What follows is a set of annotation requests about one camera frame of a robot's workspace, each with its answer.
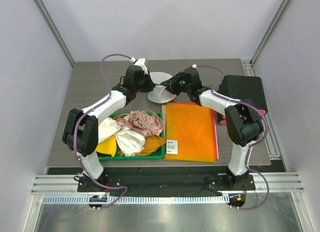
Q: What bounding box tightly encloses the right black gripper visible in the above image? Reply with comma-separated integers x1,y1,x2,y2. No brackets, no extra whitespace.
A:
161,71,192,96

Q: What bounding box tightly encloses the white mesh laundry bag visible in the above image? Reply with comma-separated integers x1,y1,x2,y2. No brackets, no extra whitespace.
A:
148,72,176,104

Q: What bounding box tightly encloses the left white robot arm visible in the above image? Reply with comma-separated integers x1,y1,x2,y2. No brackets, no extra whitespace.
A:
62,61,155,192

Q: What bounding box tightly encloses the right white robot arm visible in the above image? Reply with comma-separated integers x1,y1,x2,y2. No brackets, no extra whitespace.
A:
161,66,268,190

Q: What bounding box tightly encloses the pink satin bra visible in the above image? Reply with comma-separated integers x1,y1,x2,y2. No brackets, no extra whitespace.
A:
115,110,164,137

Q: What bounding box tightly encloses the white bra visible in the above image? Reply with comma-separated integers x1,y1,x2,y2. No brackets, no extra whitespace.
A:
96,118,146,157

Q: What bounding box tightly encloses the mustard yellow bra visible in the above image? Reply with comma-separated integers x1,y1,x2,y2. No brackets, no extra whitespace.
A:
96,135,166,157

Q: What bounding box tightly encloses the orange plastic folder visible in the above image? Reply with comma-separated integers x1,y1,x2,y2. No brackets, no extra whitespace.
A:
164,102,216,163

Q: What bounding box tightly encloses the green plastic tray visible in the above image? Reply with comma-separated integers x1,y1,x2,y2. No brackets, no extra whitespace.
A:
96,110,166,160

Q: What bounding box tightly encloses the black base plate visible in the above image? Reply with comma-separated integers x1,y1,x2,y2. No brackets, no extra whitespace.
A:
74,174,256,197

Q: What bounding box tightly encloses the white cable duct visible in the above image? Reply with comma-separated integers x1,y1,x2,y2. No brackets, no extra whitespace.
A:
42,194,230,206

